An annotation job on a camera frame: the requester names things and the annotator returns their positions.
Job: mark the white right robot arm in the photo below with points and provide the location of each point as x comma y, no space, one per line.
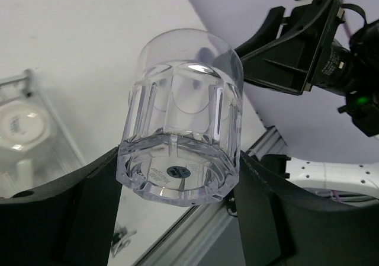
269,150

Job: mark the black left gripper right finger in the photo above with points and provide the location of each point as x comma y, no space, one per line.
283,224

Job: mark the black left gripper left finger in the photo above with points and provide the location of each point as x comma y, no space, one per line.
68,221

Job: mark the aluminium rail frame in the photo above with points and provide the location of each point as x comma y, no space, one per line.
190,238

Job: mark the clear glass tumbler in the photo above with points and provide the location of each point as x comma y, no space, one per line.
181,141

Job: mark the white wire dish rack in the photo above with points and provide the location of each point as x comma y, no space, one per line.
65,157

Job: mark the white ceramic mug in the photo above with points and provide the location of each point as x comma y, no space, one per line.
27,138

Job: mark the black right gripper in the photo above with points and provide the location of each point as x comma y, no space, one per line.
299,52

